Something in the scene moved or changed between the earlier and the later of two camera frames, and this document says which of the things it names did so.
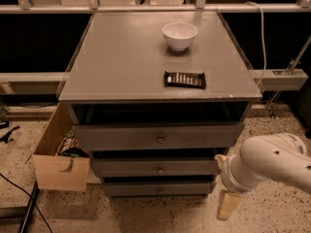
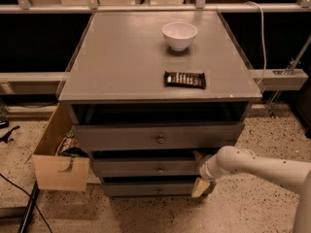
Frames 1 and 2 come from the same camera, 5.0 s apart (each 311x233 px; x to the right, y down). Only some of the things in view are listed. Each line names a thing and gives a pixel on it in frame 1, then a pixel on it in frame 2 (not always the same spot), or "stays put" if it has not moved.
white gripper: (228, 176) to (205, 170)
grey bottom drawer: (159, 188) stays put
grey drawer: (155, 168) stays put
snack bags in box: (70, 148) stays put
